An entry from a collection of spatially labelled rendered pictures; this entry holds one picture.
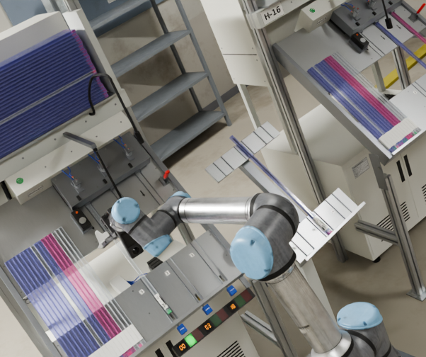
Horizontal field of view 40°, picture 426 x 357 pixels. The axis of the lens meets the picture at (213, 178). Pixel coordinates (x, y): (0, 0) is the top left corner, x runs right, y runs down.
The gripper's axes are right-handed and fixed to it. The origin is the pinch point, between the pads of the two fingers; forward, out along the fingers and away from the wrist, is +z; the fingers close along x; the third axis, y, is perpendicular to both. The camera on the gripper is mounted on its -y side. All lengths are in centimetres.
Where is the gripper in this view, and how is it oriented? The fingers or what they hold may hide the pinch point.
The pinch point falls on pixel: (119, 236)
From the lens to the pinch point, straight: 200.2
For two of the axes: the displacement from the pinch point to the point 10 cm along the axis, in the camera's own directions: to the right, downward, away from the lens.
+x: -7.7, 5.3, -3.5
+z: -2.4, 2.7, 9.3
